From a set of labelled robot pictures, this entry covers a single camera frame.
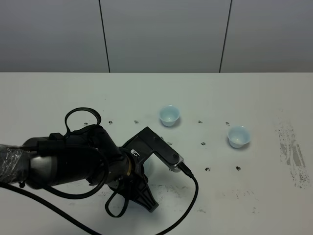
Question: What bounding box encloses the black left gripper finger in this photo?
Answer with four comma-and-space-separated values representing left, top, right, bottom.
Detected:
130, 180, 158, 212

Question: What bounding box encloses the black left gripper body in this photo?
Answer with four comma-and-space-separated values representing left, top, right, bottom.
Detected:
107, 146, 148, 193

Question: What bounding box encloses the pale blue porcelain teapot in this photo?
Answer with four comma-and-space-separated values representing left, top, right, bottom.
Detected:
131, 149, 153, 178

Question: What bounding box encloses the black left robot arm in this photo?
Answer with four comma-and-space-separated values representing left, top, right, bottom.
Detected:
0, 125, 158, 212

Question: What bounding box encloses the near blue porcelain teacup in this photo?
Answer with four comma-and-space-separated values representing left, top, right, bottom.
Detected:
159, 105, 180, 127

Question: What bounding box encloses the blue porcelain teacup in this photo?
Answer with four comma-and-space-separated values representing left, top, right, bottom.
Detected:
159, 105, 180, 127
227, 126, 251, 149

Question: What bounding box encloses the far right blue porcelain teacup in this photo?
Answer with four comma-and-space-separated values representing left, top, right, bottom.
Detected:
227, 126, 251, 149

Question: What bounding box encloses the black left camera cable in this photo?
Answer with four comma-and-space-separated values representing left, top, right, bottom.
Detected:
0, 106, 199, 235

